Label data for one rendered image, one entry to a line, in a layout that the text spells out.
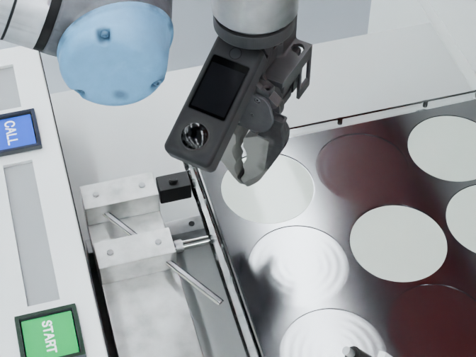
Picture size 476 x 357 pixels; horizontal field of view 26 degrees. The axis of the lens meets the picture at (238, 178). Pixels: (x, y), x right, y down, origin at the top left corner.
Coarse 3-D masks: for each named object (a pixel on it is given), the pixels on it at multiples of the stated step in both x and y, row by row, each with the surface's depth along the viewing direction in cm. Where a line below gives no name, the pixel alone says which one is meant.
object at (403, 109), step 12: (444, 96) 120; (456, 96) 120; (468, 96) 121; (384, 108) 119; (396, 108) 119; (408, 108) 119; (420, 108) 120; (324, 120) 118; (336, 120) 118; (348, 120) 118; (360, 120) 118; (372, 120) 119; (300, 132) 117; (312, 132) 117
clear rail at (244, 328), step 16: (192, 176) 112; (208, 208) 109; (208, 224) 108; (224, 256) 105; (224, 272) 104; (224, 288) 103; (240, 304) 101; (240, 320) 100; (240, 336) 99; (256, 352) 98
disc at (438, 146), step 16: (416, 128) 117; (432, 128) 117; (448, 128) 117; (464, 128) 117; (416, 144) 116; (432, 144) 116; (448, 144) 116; (464, 144) 116; (416, 160) 114; (432, 160) 114; (448, 160) 114; (464, 160) 114; (448, 176) 113; (464, 176) 113
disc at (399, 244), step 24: (384, 216) 109; (408, 216) 109; (360, 240) 107; (384, 240) 107; (408, 240) 107; (432, 240) 107; (360, 264) 105; (384, 264) 105; (408, 264) 105; (432, 264) 105
